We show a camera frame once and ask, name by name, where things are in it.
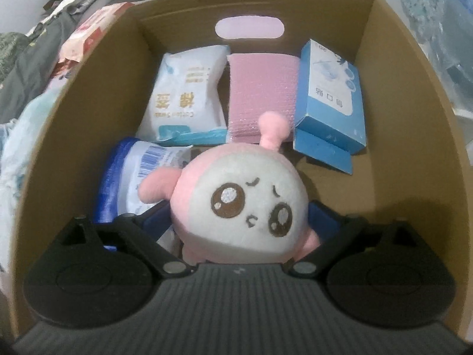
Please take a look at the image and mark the white plastic bag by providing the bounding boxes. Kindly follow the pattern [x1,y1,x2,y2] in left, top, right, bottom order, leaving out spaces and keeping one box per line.
[0,85,65,274]

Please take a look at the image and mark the teal patterned foam mat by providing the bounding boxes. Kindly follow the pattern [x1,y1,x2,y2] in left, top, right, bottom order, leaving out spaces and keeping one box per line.
[384,0,456,41]

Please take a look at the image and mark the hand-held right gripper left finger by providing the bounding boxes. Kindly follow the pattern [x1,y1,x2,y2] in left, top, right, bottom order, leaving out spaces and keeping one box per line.
[55,203,195,278]

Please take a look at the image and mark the pink bubble wrap pack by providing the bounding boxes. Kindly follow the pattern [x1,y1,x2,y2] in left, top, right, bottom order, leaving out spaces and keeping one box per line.
[225,52,301,145]

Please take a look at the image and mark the blue face mask box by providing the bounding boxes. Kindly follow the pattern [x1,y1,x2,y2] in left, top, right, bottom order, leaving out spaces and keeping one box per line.
[293,39,367,175]

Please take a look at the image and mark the grey jacket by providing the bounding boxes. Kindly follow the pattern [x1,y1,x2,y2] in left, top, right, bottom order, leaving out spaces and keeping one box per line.
[0,9,87,122]

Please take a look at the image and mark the green patterned bag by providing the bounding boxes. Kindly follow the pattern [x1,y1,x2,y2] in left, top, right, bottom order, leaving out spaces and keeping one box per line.
[0,31,31,82]

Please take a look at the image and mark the blue white wipes pack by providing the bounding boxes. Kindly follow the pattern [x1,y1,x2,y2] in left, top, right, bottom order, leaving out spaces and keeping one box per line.
[94,137,193,252]

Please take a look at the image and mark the red white tissue packet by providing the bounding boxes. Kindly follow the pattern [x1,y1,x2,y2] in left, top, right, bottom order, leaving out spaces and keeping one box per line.
[59,2,135,68]

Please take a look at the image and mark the pink printed bed sheet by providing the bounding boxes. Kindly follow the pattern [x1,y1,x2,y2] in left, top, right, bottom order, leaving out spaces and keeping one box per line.
[215,15,285,40]

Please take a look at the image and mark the pink white plush doll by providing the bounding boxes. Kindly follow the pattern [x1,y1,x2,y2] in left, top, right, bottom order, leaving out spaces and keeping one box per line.
[138,111,322,265]

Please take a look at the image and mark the white cotton swab pack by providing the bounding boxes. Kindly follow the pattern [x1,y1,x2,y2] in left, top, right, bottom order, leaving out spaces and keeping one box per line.
[136,44,231,146]

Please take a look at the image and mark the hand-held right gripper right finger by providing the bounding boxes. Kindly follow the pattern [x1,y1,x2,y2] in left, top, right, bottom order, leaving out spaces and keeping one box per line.
[286,200,425,278]

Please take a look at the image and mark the blue water jug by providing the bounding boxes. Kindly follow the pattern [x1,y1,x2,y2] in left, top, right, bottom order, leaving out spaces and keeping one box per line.
[432,0,473,97]

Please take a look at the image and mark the brown cardboard box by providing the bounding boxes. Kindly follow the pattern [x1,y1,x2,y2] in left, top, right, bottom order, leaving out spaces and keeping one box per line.
[7,0,470,341]

